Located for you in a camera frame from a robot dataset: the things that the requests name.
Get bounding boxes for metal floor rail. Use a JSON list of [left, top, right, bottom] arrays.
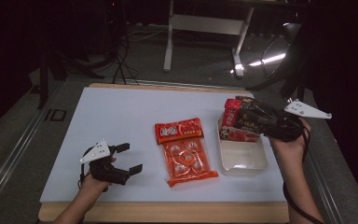
[[0, 79, 67, 214], [304, 136, 347, 224]]

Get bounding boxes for black floor cables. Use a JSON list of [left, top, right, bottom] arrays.
[[111, 36, 140, 86]]

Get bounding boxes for orange transparent food packet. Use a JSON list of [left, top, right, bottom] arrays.
[[154, 117, 219, 189]]

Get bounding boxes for red and black food packet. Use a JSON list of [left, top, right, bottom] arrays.
[[218, 98, 273, 144]]

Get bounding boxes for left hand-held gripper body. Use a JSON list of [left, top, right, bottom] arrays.
[[79, 138, 131, 187]]

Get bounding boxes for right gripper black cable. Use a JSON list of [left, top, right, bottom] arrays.
[[282, 124, 324, 224]]

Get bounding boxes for person's left hand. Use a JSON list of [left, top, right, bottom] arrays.
[[79, 156, 118, 193]]

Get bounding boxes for white divided food tray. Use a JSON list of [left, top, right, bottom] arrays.
[[215, 116, 269, 177]]

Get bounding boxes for person's right hand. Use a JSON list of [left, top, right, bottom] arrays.
[[268, 119, 312, 163]]

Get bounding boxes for white floor cable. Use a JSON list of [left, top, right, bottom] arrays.
[[126, 26, 170, 43]]

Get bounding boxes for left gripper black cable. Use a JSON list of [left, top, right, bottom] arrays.
[[77, 146, 95, 190]]

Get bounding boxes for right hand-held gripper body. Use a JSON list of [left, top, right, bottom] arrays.
[[263, 98, 334, 144]]

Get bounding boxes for black metal stand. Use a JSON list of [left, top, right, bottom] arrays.
[[36, 43, 105, 110]]

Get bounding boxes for white table mat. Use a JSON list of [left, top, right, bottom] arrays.
[[39, 87, 287, 203]]

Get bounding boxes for white desk frame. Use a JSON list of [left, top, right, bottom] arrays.
[[162, 0, 255, 79]]

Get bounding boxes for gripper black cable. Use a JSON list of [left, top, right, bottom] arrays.
[[282, 124, 324, 224], [77, 146, 95, 190]]

